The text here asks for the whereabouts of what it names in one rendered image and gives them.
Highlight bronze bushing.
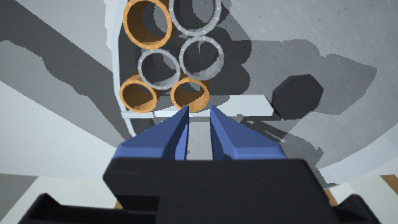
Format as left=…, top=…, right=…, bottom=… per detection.
left=123, top=0, right=177, bottom=50
left=171, top=70, right=209, bottom=112
left=119, top=69, right=163, bottom=113

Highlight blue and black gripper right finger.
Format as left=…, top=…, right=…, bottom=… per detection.
left=210, top=105, right=288, bottom=160

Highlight grey metal ring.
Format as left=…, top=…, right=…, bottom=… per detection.
left=179, top=32, right=224, bottom=81
left=138, top=41, right=182, bottom=90
left=169, top=0, right=222, bottom=37

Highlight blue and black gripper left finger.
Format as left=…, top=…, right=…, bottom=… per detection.
left=112, top=105, right=189, bottom=160

